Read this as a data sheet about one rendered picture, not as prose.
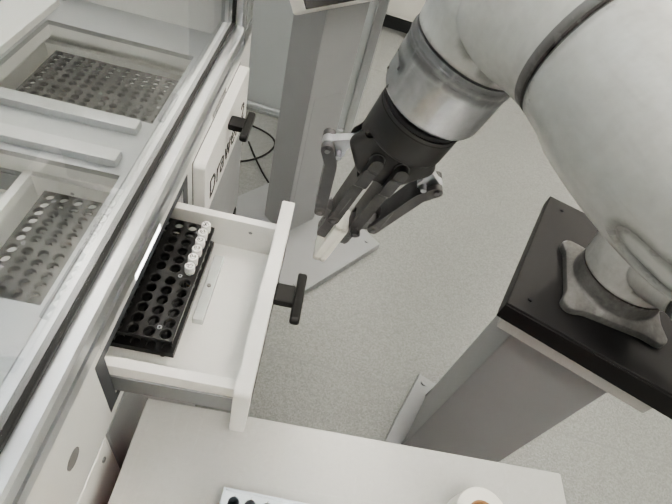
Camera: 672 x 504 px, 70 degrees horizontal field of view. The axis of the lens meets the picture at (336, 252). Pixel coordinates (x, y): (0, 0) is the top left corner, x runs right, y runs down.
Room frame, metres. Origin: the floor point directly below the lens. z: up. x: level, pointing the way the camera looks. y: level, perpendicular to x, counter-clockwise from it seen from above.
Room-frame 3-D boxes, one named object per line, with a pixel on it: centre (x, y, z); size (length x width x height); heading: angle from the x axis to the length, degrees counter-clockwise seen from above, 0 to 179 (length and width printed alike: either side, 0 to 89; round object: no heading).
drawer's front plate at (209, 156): (0.63, 0.24, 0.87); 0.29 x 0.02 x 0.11; 8
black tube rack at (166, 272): (0.31, 0.26, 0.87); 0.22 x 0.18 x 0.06; 98
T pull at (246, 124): (0.63, 0.22, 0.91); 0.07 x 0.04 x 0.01; 8
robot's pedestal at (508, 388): (0.65, -0.49, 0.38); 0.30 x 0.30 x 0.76; 73
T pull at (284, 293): (0.34, 0.04, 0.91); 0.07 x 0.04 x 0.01; 8
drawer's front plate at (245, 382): (0.34, 0.06, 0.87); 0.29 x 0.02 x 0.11; 8
